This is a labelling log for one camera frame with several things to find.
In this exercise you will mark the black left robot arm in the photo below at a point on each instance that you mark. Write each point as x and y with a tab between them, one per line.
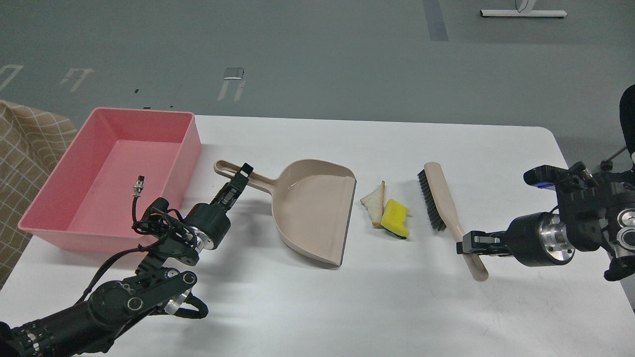
135	283

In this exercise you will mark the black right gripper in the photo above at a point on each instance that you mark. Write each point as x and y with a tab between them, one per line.
535	240

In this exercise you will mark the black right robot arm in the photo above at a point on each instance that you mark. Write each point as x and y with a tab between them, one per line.
593	211

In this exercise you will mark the triangular bread slice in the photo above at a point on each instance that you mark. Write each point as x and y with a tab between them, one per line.
374	205

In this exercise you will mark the silver floor plate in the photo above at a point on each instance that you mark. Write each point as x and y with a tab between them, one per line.
234	73

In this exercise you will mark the yellow green sponge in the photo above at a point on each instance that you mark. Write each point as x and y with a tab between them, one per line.
394	218

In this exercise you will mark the beige checkered cloth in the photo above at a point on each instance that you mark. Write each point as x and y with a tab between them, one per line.
32	142

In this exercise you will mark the beige hand brush black bristles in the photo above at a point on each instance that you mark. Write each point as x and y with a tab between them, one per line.
440	206

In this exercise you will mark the pink plastic bin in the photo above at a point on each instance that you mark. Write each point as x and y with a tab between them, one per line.
85	204

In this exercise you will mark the white stand base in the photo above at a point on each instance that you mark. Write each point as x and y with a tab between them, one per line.
524	9

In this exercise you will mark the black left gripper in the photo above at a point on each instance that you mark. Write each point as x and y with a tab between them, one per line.
211	218

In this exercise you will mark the beige plastic dustpan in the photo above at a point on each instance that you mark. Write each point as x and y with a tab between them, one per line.
311	207

